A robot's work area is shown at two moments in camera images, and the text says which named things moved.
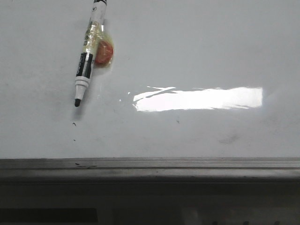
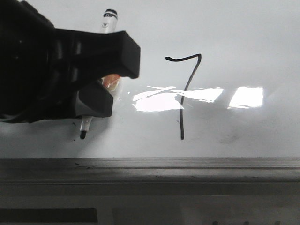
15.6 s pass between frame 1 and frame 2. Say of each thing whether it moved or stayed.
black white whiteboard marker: moved
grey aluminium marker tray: stayed
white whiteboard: stayed
